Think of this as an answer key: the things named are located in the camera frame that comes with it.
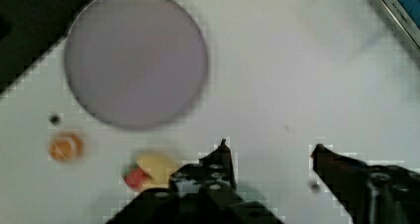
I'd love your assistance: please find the round grey plate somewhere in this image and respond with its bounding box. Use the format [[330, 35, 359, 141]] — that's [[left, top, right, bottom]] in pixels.
[[63, 0, 209, 130]]

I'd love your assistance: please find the yellow plush toy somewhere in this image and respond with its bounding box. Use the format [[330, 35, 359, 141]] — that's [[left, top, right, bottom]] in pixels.
[[124, 152, 179, 192]]

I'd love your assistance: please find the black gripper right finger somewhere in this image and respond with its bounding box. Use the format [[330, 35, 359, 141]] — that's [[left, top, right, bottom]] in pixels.
[[311, 144, 420, 224]]

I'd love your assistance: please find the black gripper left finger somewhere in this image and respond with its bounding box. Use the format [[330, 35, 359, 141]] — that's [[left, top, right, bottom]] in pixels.
[[106, 141, 284, 224]]

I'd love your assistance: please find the small orange toy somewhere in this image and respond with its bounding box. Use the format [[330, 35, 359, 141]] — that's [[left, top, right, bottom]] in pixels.
[[49, 133, 84, 163]]

